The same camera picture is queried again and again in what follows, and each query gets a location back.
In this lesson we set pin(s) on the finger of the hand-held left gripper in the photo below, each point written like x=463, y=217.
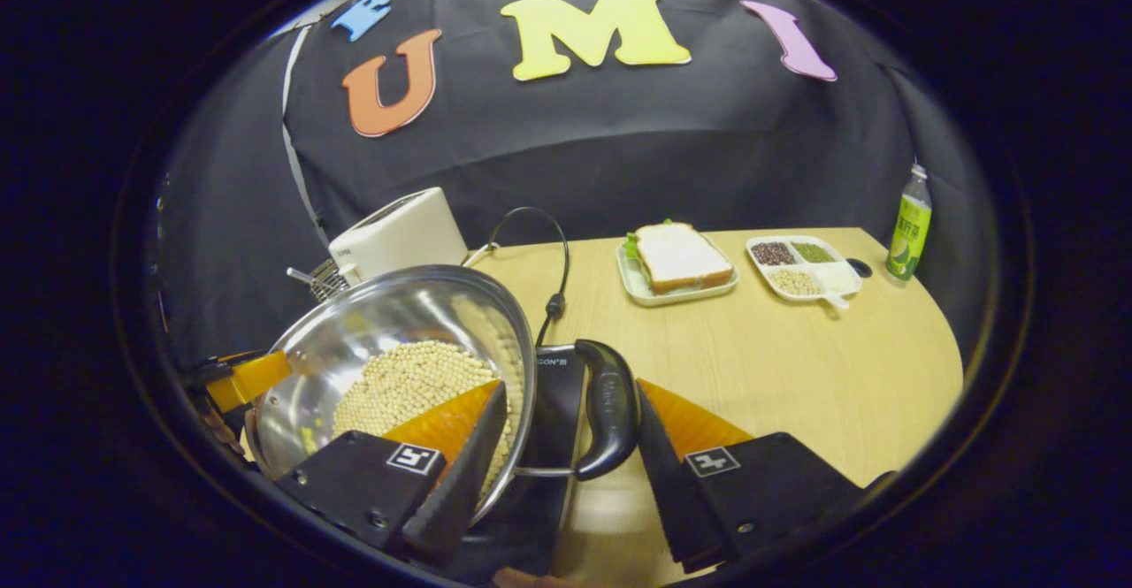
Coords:
x=252, y=378

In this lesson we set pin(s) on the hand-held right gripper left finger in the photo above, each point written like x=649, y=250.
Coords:
x=464, y=482

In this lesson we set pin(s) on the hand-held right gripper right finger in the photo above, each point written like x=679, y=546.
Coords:
x=681, y=482

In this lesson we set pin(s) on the black induction cooktop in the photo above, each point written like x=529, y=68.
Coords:
x=557, y=411

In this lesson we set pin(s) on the steel pot with soybeans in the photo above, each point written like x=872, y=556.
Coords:
x=380, y=323

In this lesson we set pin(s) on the white sandwich plate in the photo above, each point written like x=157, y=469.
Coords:
x=632, y=286

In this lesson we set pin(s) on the white toaster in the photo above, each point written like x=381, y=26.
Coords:
x=402, y=234

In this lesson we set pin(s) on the sandwich with lettuce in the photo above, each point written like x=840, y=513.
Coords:
x=681, y=256

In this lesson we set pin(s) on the white divided bean dish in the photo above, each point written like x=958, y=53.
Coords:
x=800, y=280

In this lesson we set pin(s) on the green drink bottle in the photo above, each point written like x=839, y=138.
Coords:
x=909, y=230

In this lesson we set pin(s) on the black backdrop cloth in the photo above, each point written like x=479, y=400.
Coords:
x=619, y=146

